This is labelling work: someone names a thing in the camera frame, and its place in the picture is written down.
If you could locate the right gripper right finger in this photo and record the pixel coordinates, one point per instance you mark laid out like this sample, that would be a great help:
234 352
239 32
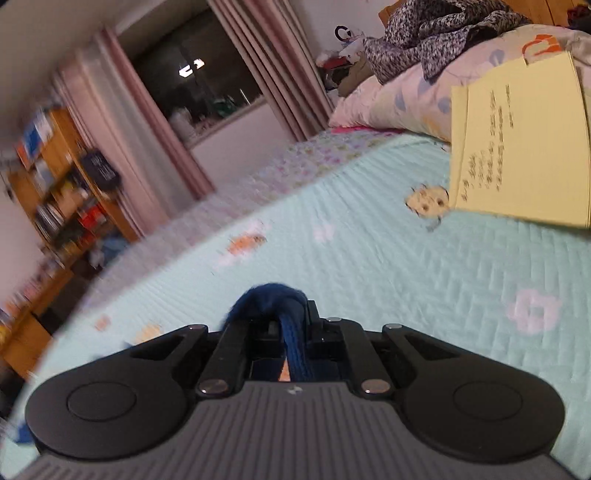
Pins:
340 348

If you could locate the wooden bookshelf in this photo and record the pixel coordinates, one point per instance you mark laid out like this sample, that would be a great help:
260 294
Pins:
65 205

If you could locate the yellow paper sheet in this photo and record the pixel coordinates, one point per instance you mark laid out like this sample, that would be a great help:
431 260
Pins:
520 144

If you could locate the blue knit sweater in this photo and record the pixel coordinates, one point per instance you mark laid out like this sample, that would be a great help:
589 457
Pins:
280 312

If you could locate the olive brown pillow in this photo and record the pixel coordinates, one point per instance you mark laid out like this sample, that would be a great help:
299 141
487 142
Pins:
359 72

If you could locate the dark patterned garment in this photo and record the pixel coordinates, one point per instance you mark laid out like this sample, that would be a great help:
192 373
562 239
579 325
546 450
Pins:
434 33

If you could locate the pink curtain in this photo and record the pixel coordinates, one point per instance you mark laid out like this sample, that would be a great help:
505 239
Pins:
114 113

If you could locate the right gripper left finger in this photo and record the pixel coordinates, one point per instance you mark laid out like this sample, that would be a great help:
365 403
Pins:
249 347

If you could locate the wooden desk with drawers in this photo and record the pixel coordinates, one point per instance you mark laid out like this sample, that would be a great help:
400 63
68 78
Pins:
26 339

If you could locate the bee pattern quilted bedspread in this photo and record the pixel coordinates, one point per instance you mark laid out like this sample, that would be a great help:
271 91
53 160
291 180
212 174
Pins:
329 217

